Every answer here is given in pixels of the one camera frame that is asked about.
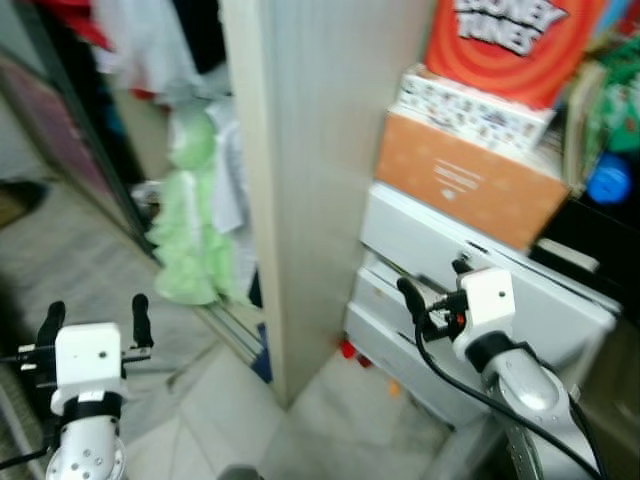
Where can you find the red hanging garment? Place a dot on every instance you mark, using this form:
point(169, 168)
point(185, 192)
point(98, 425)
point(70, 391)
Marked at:
point(70, 12)

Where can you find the black case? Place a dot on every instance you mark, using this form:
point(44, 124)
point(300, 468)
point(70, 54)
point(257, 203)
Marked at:
point(600, 240)

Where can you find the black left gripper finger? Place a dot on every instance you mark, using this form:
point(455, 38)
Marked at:
point(52, 322)
point(142, 320)

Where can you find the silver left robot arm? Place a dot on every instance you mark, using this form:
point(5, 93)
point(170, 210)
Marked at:
point(85, 450)

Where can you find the robot left leg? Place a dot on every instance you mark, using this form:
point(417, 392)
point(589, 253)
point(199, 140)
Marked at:
point(240, 473)

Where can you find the white plastic drawer cabinet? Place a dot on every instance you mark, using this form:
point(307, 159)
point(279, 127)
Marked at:
point(560, 310)

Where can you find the small red toy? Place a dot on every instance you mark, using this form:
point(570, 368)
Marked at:
point(350, 350)

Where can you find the red Looney Tunes box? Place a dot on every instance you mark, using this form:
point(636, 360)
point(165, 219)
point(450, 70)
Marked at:
point(500, 70)

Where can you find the white sheer hanging garment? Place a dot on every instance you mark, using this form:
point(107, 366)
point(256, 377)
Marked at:
point(150, 45)

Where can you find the white patterned flat box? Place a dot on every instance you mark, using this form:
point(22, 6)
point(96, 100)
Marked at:
point(460, 110)

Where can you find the blue round lid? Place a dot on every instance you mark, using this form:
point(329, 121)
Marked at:
point(608, 182)

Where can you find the light green tulle dress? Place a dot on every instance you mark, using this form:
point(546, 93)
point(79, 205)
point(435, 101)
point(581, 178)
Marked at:
point(190, 230)

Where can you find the dark shoe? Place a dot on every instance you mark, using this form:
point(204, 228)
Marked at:
point(20, 195)

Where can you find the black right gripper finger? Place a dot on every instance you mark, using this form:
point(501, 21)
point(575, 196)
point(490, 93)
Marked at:
point(411, 298)
point(462, 267)

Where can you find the green printed bag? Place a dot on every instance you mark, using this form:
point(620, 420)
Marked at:
point(620, 110)

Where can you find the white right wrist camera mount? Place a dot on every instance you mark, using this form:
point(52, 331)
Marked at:
point(488, 295)

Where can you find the orange cardboard box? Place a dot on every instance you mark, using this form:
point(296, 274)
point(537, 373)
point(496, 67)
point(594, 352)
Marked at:
point(460, 180)

